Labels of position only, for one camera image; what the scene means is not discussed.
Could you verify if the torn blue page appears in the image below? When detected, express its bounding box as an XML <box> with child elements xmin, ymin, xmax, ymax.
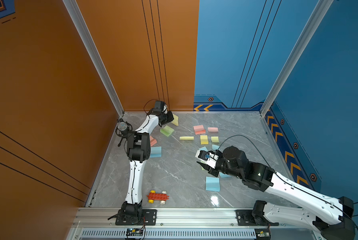
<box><xmin>212</xmin><ymin>145</ymin><xmax>220</xmax><ymax>151</ymax></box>
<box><xmin>219</xmin><ymin>173</ymin><xmax>231</xmax><ymax>178</ymax></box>

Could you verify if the large yellow memo pad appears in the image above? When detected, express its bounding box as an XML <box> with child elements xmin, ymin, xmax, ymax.
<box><xmin>171</xmin><ymin>114</ymin><xmax>179</xmax><ymax>126</ymax></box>

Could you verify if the small green memo pad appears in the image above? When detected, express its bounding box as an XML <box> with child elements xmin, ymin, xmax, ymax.
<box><xmin>160</xmin><ymin>126</ymin><xmax>174</xmax><ymax>137</ymax></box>

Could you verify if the blue curved memo pad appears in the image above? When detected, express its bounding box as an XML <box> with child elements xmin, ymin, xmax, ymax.
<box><xmin>199</xmin><ymin>147</ymin><xmax>209</xmax><ymax>152</ymax></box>

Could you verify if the torn large yellow page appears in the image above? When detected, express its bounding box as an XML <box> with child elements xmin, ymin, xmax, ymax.
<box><xmin>180</xmin><ymin>136</ymin><xmax>195</xmax><ymax>141</ymax></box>

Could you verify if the pink memo pad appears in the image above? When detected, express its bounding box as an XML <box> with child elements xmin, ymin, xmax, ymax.
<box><xmin>149</xmin><ymin>136</ymin><xmax>157</xmax><ymax>147</ymax></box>
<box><xmin>194</xmin><ymin>125</ymin><xmax>206</xmax><ymax>135</ymax></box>

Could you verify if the small yellow memo pad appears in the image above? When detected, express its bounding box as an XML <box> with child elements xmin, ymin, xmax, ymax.
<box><xmin>200</xmin><ymin>135</ymin><xmax>209</xmax><ymax>145</ymax></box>

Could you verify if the light blue memo pad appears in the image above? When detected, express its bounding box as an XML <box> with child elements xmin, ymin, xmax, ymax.
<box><xmin>150</xmin><ymin>147</ymin><xmax>162</xmax><ymax>158</ymax></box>

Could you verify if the torn pink page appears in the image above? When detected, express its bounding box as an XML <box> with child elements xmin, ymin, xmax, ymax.
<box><xmin>208</xmin><ymin>127</ymin><xmax>219</xmax><ymax>133</ymax></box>

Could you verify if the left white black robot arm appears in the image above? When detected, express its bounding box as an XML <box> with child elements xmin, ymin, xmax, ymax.
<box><xmin>115</xmin><ymin>100</ymin><xmax>174</xmax><ymax>223</ymax></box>

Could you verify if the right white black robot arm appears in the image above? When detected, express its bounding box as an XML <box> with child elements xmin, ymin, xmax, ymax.
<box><xmin>196</xmin><ymin>146</ymin><xmax>356</xmax><ymax>240</ymax></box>

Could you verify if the red toy brick car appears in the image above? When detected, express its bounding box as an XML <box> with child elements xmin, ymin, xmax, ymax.
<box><xmin>147</xmin><ymin>190</ymin><xmax>169</xmax><ymax>205</ymax></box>

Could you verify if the right circuit board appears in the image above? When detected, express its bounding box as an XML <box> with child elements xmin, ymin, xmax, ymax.
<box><xmin>255</xmin><ymin>229</ymin><xmax>271</xmax><ymax>240</ymax></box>

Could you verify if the left green circuit board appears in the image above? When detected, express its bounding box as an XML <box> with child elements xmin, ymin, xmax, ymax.
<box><xmin>126</xmin><ymin>228</ymin><xmax>144</xmax><ymax>238</ymax></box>

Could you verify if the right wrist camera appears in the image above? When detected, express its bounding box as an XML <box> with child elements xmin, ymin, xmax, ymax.
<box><xmin>196</xmin><ymin>150</ymin><xmax>219</xmax><ymax>169</ymax></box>

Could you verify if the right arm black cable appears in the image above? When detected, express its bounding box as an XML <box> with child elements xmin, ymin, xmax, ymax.
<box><xmin>214</xmin><ymin>134</ymin><xmax>358</xmax><ymax>240</ymax></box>

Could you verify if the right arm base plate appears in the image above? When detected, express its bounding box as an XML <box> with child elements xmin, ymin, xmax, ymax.
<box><xmin>235</xmin><ymin>210</ymin><xmax>279</xmax><ymax>227</ymax></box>

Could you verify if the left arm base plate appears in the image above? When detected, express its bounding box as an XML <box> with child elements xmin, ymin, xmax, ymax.
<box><xmin>115</xmin><ymin>209</ymin><xmax>157</xmax><ymax>226</ymax></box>

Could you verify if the aluminium front rail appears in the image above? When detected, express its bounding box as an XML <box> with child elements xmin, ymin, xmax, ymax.
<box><xmin>67</xmin><ymin>208</ymin><xmax>323</xmax><ymax>240</ymax></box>

